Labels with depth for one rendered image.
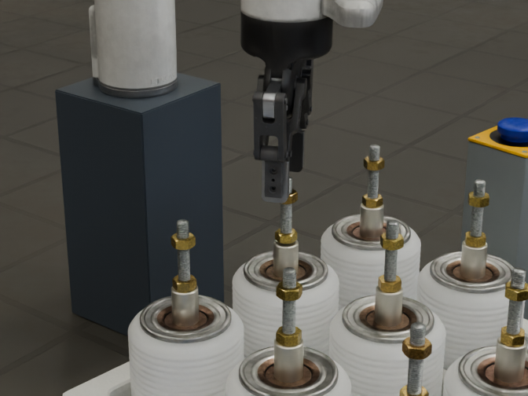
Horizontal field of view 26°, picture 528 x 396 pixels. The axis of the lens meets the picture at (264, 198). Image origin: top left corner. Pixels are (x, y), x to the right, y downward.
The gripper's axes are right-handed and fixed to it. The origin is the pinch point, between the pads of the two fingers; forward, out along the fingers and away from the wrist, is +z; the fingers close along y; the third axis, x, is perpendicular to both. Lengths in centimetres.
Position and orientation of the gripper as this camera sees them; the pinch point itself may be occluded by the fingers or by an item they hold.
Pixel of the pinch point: (283, 170)
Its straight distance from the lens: 98.3
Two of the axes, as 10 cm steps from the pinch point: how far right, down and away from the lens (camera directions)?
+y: -2.1, 3.9, -8.9
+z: -0.1, 9.1, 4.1
